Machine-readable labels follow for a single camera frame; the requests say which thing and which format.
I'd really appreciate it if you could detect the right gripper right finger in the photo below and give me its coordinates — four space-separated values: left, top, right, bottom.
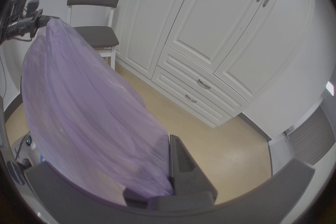
148 134 218 212

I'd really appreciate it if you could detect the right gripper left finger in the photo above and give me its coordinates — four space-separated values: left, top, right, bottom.
123 187 152 208

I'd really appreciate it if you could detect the purple plastic bag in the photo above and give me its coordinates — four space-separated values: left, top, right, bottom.
20 18 175 198

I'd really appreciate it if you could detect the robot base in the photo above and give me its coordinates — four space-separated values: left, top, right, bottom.
0 96 49 218

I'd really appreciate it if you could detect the white wardrobe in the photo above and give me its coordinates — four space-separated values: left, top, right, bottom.
113 0 315 128

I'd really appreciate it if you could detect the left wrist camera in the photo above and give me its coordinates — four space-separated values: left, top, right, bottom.
26 0 40 16

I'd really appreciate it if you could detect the black cable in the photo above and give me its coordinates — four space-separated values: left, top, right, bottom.
0 56 7 97

